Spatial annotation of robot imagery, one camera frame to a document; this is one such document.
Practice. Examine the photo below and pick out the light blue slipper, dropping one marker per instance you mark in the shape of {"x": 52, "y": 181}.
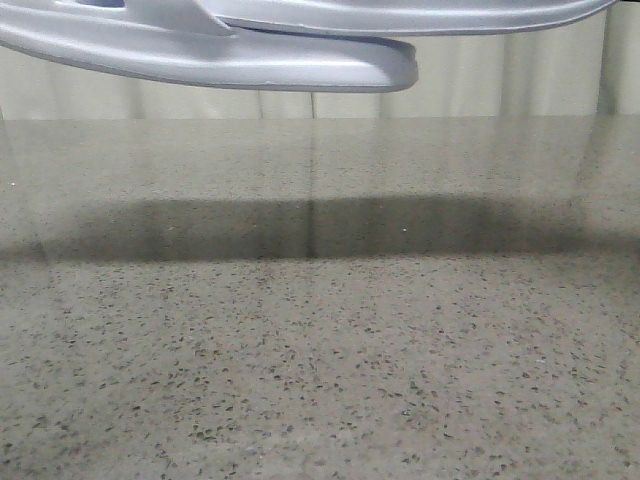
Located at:
{"x": 403, "y": 18}
{"x": 181, "y": 42}

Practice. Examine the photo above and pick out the white pleated curtain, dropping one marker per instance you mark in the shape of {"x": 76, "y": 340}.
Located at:
{"x": 588, "y": 67}

